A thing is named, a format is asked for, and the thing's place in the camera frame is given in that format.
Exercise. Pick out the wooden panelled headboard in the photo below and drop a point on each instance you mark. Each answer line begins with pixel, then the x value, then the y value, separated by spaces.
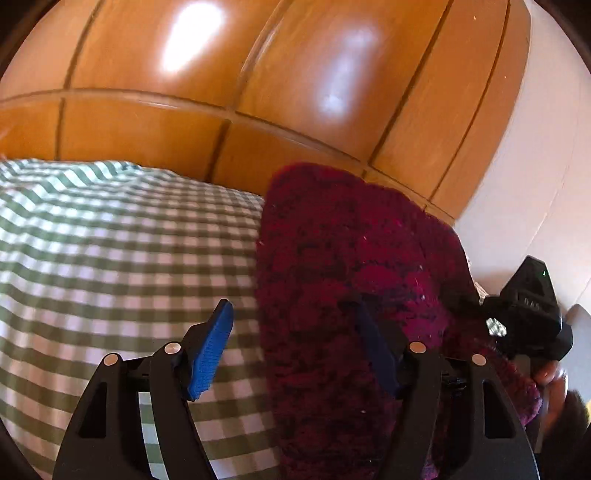
pixel 277 92

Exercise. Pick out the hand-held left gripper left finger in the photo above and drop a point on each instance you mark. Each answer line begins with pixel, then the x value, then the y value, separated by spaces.
pixel 210 355

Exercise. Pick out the green checked bed sheet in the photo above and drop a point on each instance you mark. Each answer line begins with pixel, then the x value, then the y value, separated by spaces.
pixel 115 258

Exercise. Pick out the red floral knitted garment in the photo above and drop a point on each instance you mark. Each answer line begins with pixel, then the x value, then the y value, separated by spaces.
pixel 332 258

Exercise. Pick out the person's right forearm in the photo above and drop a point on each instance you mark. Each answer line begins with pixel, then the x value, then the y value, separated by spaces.
pixel 570 424

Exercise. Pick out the person's right hand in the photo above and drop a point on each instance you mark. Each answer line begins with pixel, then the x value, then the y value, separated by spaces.
pixel 549 371

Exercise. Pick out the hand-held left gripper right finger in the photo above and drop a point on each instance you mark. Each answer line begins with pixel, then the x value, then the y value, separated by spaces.
pixel 376 350

